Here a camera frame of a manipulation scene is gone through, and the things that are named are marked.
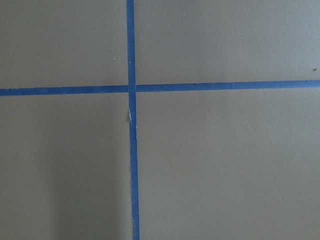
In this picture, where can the blue tape strip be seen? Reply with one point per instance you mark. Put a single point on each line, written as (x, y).
(132, 162)
(225, 86)

